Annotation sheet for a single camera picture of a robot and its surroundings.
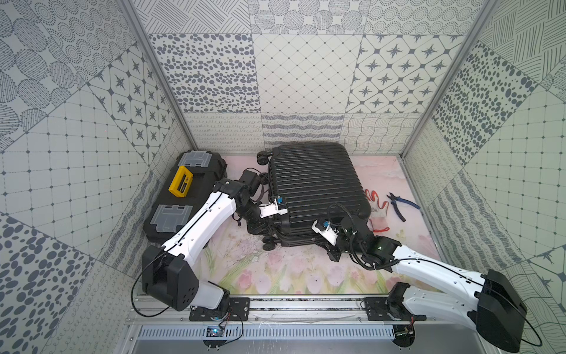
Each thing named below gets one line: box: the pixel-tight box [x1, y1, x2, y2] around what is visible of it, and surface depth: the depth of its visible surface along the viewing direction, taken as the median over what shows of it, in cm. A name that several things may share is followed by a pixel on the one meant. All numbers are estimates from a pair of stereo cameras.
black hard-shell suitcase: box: [256, 143, 372, 247], surface depth 84 cm
